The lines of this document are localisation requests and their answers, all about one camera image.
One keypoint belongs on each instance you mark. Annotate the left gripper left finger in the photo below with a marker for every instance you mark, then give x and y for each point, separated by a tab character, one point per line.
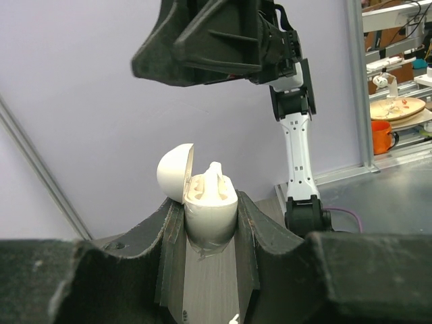
136	278

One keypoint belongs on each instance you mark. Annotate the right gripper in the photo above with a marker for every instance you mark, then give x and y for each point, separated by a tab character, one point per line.
241	37

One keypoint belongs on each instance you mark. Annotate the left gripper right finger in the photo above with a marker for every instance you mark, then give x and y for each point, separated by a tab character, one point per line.
328	277

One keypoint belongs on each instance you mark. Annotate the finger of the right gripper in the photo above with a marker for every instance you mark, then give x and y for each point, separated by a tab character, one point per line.
155	59

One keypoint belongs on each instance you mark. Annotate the oval white charging case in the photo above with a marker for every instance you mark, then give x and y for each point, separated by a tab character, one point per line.
209	227

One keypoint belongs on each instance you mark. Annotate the white ear-hook earbud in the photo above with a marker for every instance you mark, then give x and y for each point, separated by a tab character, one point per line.
212	187

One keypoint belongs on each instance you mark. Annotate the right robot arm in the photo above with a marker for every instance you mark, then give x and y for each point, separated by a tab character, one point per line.
293	104

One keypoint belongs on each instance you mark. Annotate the white stem earbud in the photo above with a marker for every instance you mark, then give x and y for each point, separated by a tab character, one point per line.
235	319

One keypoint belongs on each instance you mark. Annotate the orange mug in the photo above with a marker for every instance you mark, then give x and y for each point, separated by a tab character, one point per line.
384	138

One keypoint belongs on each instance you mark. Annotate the wooden plate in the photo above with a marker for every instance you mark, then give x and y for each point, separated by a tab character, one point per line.
396	108

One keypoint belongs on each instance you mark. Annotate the aluminium frame post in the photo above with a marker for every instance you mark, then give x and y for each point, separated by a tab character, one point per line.
359	84

